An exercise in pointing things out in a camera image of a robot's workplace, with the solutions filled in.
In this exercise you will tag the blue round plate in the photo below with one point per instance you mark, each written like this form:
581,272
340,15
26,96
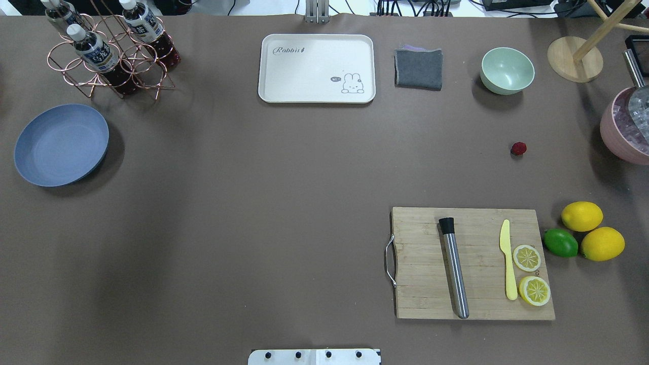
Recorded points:
61,145

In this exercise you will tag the red strawberry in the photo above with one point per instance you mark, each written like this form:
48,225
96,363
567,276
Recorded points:
518,148

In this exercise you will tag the cream rabbit tray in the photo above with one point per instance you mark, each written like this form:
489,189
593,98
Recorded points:
317,68

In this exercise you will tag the steel muddler black tip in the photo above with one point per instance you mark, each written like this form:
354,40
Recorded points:
459,298

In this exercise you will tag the grey folded cloth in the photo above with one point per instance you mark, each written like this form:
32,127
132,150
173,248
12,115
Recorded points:
419,67

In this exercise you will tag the wooden cutting board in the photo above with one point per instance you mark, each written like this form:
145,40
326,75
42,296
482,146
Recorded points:
423,289

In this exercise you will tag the yellow plastic knife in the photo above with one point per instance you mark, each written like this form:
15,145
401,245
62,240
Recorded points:
506,249

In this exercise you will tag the green bowl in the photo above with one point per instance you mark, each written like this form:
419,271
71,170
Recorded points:
506,71

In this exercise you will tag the lemon slice far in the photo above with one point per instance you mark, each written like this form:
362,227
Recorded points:
526,258

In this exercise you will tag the lemon slice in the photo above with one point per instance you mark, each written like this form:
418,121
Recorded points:
526,258
534,290

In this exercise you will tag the lemon slice near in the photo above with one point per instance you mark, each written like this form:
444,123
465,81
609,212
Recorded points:
534,290

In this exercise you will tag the green lime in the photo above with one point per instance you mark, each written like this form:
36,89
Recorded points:
560,242

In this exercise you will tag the dark drink bottle middle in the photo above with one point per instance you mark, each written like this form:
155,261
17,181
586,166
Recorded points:
148,30

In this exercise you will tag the dark drink bottle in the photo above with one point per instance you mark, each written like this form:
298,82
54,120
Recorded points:
148,30
62,14
98,54

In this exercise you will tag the yellow lemon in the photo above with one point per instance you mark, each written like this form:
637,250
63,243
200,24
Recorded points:
602,244
582,216

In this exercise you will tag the dark drink bottle front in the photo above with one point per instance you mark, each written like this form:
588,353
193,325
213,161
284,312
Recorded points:
98,54

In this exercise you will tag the wooden cup tree stand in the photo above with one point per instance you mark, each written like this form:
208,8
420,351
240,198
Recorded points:
578,60

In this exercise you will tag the pink bowl with ice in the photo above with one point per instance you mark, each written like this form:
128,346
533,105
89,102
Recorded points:
619,132

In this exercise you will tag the dark drink bottle back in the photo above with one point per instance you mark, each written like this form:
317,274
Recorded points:
62,14

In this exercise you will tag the metal ice scoop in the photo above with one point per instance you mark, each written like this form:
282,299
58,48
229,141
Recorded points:
638,101

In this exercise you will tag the aluminium frame post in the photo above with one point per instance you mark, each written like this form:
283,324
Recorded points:
317,11

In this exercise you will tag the copper wire bottle rack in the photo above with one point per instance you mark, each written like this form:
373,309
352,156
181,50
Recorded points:
120,45

